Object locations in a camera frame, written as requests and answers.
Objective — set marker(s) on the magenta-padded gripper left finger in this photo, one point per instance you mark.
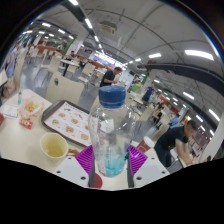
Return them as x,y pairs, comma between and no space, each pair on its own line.
85,156

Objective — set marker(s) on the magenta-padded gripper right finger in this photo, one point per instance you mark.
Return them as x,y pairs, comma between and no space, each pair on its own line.
137,158

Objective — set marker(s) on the clear bottle with blue cap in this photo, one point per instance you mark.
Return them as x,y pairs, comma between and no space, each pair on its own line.
111,133

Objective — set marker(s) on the person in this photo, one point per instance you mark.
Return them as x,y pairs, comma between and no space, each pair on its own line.
170,140
71,55
108,77
147,94
10,66
158,112
174,120

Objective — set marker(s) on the dark food tray with paper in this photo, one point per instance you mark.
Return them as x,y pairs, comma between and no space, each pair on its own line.
66,121

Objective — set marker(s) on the red sauce packet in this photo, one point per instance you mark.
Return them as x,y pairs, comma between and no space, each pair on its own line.
26,123

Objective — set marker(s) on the plastic bag with fries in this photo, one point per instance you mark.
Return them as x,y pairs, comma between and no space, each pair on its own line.
30,106

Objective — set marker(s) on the small teal bottle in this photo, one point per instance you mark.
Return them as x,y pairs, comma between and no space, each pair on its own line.
19,98

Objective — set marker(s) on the white printed card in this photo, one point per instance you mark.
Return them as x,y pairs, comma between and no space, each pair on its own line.
9,111

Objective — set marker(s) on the beige chairs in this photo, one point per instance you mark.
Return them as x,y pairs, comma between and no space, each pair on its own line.
53,63

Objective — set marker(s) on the ceiling lights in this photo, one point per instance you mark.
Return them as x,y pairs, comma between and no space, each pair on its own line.
199,54

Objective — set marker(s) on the ceiling air conditioner unit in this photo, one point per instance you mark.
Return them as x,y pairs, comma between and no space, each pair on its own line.
108,27

